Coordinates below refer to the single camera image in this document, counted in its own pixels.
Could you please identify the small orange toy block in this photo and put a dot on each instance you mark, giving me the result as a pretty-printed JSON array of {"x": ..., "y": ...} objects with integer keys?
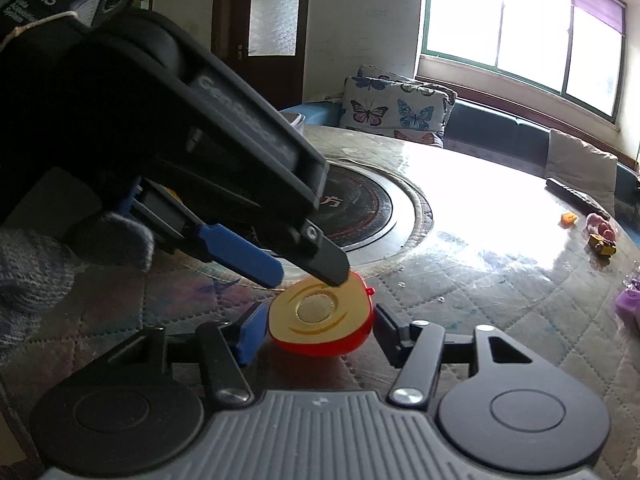
[{"x": 569, "y": 219}]

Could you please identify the black remote control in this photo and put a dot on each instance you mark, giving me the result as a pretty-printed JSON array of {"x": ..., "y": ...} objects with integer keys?
[{"x": 575, "y": 195}]

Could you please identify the person's left hand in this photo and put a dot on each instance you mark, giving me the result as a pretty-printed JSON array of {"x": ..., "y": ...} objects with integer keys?
[{"x": 35, "y": 280}]

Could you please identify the red toy apple half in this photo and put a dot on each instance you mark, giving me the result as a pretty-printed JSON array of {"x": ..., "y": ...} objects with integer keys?
[{"x": 320, "y": 330}]

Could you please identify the pink toy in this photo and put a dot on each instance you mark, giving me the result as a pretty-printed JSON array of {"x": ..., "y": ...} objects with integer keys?
[{"x": 600, "y": 225}]

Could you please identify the white cushion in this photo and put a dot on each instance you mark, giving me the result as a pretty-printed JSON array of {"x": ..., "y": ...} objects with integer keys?
[{"x": 580, "y": 170}]

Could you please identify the dark wooden door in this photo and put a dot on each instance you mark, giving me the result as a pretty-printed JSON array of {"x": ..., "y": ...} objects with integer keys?
[{"x": 275, "y": 80}]

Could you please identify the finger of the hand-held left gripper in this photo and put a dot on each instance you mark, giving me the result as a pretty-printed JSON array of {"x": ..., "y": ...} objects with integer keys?
[
  {"x": 240, "y": 255},
  {"x": 325, "y": 260}
]

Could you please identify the butterfly print pillow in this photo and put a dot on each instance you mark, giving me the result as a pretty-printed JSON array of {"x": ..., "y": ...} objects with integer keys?
[
  {"x": 395, "y": 107},
  {"x": 430, "y": 85},
  {"x": 417, "y": 137}
]

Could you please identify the yellow toy car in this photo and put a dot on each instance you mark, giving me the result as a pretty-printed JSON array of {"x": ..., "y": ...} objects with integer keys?
[{"x": 602, "y": 246}]

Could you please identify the round black table hotplate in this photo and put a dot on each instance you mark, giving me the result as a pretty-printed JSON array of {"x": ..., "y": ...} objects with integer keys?
[{"x": 370, "y": 210}]

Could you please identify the purple toy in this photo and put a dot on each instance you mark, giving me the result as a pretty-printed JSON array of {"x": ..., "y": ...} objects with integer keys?
[{"x": 630, "y": 305}]

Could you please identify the window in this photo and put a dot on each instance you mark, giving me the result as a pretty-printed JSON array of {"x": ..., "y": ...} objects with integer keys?
[{"x": 500, "y": 10}]

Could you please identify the blue sofa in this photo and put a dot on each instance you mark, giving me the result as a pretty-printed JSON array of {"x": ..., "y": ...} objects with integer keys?
[{"x": 500, "y": 135}]

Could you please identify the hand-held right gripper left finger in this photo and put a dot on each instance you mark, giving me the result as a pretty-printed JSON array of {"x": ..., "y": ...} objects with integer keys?
[{"x": 252, "y": 332}]

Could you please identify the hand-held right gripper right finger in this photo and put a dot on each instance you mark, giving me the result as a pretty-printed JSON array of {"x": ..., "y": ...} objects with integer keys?
[{"x": 387, "y": 332}]

